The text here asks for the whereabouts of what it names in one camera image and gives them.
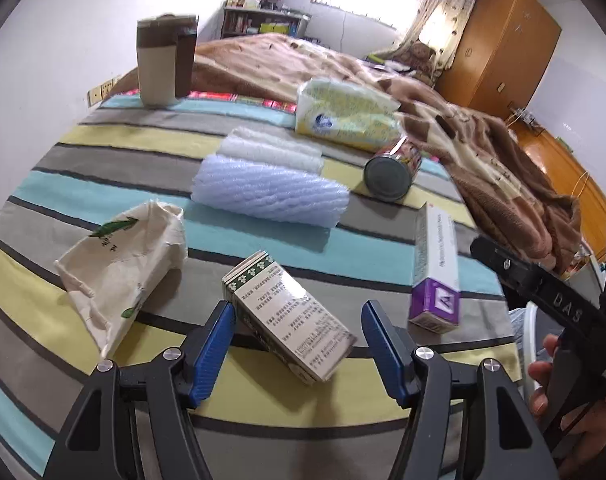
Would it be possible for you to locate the power strip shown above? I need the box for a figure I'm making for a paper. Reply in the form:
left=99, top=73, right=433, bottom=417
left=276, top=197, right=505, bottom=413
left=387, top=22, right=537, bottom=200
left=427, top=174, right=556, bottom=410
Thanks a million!
left=506, top=105, right=539, bottom=131

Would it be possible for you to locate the person's right hand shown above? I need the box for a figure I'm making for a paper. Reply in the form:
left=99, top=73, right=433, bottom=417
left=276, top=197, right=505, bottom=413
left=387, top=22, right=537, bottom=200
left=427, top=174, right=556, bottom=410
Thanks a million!
left=528, top=336, right=606, bottom=456

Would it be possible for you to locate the cluttered shelf unit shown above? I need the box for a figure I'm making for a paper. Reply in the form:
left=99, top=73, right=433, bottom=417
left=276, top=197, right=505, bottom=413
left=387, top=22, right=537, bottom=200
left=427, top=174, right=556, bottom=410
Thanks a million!
left=220, top=5, right=313, bottom=41

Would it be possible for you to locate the wooden wardrobe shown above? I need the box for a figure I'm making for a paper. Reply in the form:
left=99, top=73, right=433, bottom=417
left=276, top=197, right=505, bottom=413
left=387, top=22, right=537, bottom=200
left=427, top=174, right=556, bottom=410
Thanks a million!
left=435, top=0, right=563, bottom=121

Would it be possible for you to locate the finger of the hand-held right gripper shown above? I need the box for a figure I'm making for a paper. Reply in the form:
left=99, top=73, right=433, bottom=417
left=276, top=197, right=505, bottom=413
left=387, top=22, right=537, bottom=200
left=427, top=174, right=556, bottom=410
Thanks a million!
left=470, top=237, right=541, bottom=291

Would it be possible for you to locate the white trash bin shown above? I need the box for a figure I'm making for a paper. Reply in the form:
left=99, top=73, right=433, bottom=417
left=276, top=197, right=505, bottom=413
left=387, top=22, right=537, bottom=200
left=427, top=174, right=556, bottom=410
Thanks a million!
left=508, top=252, right=606, bottom=398

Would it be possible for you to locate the wooden headboard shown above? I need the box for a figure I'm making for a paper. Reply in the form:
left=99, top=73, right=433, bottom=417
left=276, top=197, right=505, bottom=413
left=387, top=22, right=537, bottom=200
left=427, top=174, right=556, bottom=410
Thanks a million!
left=508, top=117, right=606, bottom=248

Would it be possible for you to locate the brown and cream travel mug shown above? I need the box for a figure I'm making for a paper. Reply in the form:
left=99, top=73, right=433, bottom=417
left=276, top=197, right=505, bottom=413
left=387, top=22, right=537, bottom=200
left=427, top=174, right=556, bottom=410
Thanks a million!
left=136, top=12, right=199, bottom=107

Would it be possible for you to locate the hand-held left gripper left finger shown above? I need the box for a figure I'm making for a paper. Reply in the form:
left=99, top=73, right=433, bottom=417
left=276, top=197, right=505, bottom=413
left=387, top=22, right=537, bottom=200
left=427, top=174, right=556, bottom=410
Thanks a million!
left=48, top=300, right=236, bottom=480

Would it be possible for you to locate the pale blue foam net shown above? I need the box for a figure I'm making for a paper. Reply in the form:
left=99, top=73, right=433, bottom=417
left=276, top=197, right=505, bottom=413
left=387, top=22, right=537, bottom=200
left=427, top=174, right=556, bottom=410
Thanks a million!
left=190, top=154, right=350, bottom=226

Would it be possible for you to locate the brown patterned carton box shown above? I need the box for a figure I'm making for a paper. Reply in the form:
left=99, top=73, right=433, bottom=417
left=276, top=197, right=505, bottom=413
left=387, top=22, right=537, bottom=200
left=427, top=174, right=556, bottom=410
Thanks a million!
left=221, top=250, right=358, bottom=385

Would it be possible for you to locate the wall socket panel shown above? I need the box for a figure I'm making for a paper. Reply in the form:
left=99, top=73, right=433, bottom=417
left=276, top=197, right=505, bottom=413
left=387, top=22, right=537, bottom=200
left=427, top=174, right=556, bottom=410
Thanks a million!
left=87, top=76, right=122, bottom=107

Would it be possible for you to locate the striped tablecloth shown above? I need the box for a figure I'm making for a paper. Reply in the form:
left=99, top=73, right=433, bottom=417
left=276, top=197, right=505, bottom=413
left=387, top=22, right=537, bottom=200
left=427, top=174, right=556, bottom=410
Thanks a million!
left=0, top=95, right=524, bottom=480

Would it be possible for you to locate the patterned curtain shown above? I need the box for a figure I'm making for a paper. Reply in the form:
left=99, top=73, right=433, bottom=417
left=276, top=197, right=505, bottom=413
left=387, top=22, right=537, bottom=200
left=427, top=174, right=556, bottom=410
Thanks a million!
left=393, top=0, right=484, bottom=71

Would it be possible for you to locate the printed tin can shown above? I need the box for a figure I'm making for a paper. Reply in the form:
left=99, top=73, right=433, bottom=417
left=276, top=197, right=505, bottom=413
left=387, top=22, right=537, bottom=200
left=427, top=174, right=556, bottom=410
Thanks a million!
left=363, top=135, right=424, bottom=203

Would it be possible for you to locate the long purple and white box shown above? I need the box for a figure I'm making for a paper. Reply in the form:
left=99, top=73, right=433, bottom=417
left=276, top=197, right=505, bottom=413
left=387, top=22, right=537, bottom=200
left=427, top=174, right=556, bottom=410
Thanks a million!
left=408, top=202, right=463, bottom=333

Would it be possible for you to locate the white foam sleeve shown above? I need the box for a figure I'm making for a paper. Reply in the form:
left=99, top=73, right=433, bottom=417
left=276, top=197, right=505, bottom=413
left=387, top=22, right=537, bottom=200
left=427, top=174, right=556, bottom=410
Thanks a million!
left=218, top=127, right=324, bottom=173

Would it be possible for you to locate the yellow tissue pack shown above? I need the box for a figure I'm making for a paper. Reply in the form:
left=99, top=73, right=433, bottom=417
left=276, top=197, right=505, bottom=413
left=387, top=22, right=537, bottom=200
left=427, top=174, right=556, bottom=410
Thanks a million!
left=295, top=77, right=403, bottom=153

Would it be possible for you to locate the brown patterned blanket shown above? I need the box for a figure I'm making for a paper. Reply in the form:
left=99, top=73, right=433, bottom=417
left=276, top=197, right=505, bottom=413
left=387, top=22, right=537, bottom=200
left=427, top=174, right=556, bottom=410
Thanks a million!
left=108, top=32, right=584, bottom=273

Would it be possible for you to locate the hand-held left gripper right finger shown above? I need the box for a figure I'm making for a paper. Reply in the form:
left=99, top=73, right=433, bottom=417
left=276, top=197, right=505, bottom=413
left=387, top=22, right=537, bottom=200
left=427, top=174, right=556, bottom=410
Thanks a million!
left=361, top=300, right=559, bottom=480

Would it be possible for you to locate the cream canvas bag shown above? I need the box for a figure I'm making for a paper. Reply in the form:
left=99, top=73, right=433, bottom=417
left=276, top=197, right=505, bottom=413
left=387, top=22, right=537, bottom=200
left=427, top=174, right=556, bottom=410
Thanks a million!
left=54, top=200, right=188, bottom=359

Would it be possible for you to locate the brown teddy bear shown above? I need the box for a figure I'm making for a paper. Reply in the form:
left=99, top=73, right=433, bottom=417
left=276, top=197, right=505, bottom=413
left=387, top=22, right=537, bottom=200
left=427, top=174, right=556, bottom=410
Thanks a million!
left=408, top=42, right=441, bottom=81

